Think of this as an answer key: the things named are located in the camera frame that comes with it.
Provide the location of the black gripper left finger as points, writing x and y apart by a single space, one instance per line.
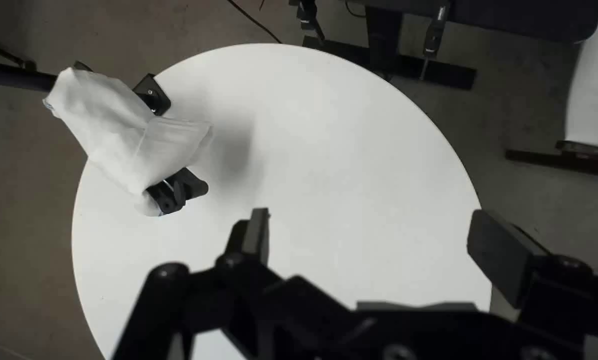
248 241

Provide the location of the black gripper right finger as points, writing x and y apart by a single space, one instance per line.
505 252

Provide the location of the white towel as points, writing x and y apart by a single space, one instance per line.
121 136

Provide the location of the black clamp stand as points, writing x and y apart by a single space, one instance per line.
168 187

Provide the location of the white round table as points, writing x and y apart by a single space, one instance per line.
366 196

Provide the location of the white board panel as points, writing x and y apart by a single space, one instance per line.
579 148

